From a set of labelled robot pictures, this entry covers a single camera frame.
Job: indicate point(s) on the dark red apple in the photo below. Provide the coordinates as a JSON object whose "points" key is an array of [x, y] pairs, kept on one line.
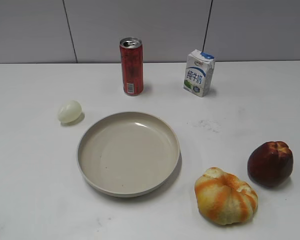
{"points": [[270, 164]]}

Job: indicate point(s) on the beige round plate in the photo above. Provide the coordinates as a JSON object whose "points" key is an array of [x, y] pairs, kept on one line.
{"points": [[128, 154]]}

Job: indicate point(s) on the white milk carton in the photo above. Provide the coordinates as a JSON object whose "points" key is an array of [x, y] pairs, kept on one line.
{"points": [[199, 72]]}

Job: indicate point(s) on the red soda can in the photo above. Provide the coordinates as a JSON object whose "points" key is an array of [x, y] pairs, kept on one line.
{"points": [[131, 54]]}

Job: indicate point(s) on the white peeled egg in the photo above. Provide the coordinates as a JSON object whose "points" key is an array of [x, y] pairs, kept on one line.
{"points": [[69, 112]]}

